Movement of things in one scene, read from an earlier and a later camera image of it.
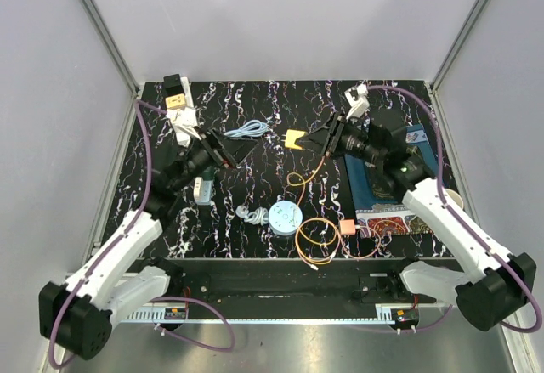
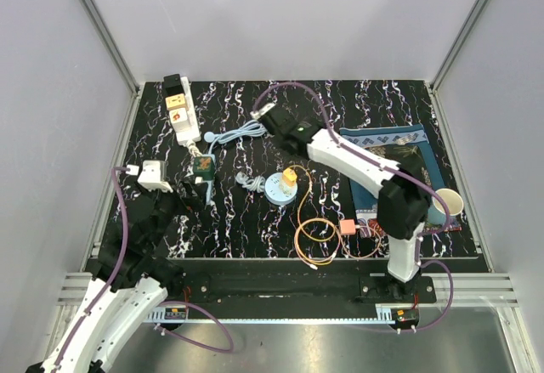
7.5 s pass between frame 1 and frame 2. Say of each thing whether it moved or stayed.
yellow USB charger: moved
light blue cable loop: stayed
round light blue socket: moved
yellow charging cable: moved
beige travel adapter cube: stayed
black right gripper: moved
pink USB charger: stayed
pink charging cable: stayed
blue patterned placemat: stayed
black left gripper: moved
